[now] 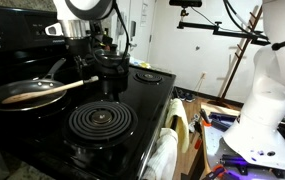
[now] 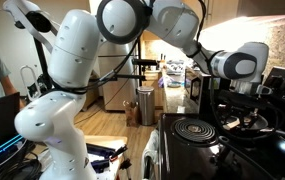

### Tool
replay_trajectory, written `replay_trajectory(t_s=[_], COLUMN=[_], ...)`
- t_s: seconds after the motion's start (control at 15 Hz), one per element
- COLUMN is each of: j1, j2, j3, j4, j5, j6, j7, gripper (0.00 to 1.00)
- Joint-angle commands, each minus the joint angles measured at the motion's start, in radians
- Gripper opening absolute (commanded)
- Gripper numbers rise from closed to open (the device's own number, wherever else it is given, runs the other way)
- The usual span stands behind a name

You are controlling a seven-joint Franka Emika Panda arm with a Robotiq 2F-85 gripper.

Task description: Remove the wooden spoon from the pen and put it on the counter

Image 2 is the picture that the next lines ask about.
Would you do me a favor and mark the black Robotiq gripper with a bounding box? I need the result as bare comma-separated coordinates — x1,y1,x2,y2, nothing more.
216,87,267,129

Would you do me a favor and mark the black frying pan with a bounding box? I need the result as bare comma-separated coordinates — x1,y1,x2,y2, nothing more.
215,111,276,141

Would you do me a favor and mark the black microwave oven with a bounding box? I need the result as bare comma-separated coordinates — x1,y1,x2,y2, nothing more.
185,68,223,116

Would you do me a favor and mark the large coil burner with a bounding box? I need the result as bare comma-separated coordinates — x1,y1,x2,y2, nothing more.
170,117,219,147

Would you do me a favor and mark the black electric stove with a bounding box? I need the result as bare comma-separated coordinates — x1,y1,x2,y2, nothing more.
157,65,285,180

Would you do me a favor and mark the silver countertop appliance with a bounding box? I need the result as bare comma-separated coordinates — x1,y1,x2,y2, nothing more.
166,59,187,76

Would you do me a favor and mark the purple bag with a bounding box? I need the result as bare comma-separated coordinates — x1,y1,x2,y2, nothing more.
157,74,170,89

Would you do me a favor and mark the white kitchen towel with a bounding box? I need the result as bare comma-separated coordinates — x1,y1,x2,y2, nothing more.
147,129,160,158

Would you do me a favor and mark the stainless steel trash can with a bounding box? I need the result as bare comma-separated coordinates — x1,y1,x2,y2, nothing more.
137,85,156,127

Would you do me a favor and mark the cream yellow kitchen towel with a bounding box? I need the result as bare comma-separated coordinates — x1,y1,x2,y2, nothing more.
141,151,156,180

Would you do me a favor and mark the stainless steel refrigerator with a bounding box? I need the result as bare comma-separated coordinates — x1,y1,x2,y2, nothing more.
97,39,140,112

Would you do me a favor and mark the orange black bar clamp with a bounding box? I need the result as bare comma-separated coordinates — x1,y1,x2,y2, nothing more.
120,159,133,171
110,144,129,163

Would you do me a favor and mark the light wooden robot table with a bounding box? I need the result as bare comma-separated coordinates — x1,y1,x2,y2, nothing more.
81,134,130,180

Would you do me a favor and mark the blue purple base clamp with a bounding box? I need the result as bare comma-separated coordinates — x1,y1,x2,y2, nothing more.
86,143,116,159
91,159,111,174

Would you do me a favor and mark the black stand pole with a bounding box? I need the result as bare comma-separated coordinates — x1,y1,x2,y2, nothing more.
33,36,55,93

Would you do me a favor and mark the white VR headset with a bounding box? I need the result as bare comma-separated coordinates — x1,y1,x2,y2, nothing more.
2,0,63,59

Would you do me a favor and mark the black box with blue light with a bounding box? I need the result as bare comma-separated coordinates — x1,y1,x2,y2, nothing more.
0,134,26,174

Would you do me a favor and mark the black boom mounted camera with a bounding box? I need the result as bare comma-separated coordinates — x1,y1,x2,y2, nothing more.
131,58,159,67

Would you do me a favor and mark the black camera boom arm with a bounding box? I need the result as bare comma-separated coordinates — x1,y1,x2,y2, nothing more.
95,58,160,83

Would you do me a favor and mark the white metal frame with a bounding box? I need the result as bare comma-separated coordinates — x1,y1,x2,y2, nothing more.
19,64,38,101

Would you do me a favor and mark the black cable bundle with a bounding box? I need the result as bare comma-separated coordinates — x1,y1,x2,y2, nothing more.
0,158,43,180

